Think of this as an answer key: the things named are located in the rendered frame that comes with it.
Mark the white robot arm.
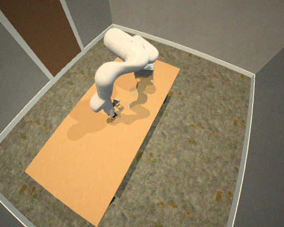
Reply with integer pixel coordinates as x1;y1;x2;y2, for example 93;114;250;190
90;28;159;112

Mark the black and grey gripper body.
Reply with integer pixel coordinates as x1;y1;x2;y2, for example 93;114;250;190
103;107;116;116

